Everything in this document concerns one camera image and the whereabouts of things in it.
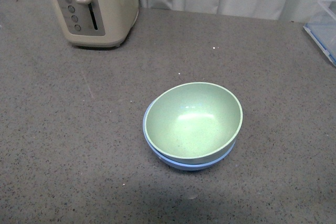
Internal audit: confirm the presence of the blue-rimmed container lid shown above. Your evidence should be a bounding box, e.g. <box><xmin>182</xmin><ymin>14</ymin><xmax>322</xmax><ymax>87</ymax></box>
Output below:
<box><xmin>303</xmin><ymin>23</ymin><xmax>335</xmax><ymax>66</ymax></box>

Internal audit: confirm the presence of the clear plastic container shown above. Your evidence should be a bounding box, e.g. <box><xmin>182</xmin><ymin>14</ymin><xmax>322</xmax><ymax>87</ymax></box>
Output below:
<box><xmin>309</xmin><ymin>0</ymin><xmax>336</xmax><ymax>51</ymax></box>

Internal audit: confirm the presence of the green bowl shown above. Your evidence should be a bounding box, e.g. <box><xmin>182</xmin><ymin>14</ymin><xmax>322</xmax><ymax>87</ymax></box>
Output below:
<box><xmin>143</xmin><ymin>82</ymin><xmax>243</xmax><ymax>164</ymax></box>

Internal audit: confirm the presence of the blue bowl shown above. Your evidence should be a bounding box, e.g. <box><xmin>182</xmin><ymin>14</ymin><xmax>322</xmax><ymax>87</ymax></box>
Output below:
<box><xmin>142</xmin><ymin>100</ymin><xmax>236</xmax><ymax>171</ymax></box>

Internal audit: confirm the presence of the cream toaster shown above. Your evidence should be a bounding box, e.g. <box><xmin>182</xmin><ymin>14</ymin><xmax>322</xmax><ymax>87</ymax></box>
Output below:
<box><xmin>51</xmin><ymin>0</ymin><xmax>139</xmax><ymax>48</ymax></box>

